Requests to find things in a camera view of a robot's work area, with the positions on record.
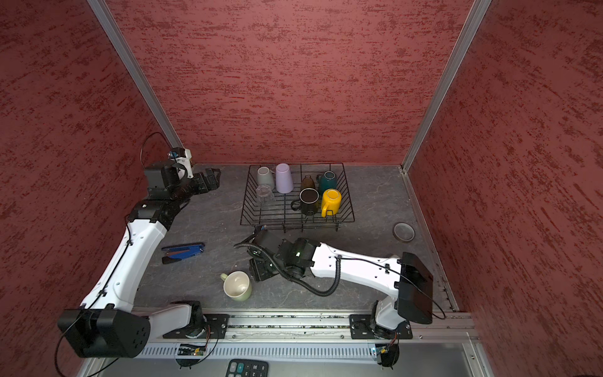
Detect clear glass cup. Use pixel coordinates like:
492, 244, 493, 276
256, 185, 275, 208

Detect blue black crimping tool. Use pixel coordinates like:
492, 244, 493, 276
162, 243, 205, 265

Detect grey white mug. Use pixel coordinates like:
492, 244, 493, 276
257, 167, 276, 190

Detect cream light green mug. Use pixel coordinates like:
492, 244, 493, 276
220, 271, 252, 302

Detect lilac plastic cup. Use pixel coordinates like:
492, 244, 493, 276
275, 163, 294, 194

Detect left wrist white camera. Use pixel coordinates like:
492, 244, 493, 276
169, 147, 193, 178

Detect black calculator remote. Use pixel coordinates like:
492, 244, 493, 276
225, 359, 269, 377

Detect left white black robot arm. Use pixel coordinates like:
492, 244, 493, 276
57, 158, 221, 361

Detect dark green mug white inside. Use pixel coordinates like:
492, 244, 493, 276
317, 171, 338, 196

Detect aluminium rail frame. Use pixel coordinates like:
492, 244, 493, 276
78, 310, 494, 376

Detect yellow mug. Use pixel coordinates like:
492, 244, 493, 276
320, 188, 342, 218

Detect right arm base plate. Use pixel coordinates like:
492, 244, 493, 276
349, 314, 413, 340

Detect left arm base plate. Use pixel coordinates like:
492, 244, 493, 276
163, 314, 230, 341

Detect olive green glass cup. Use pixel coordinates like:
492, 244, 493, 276
301, 175, 316, 191

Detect black wire dish rack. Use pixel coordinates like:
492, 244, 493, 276
240, 163, 355, 232

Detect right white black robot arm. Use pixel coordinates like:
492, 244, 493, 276
236, 228, 439, 339

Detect black mug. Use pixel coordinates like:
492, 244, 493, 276
291, 188, 320, 217

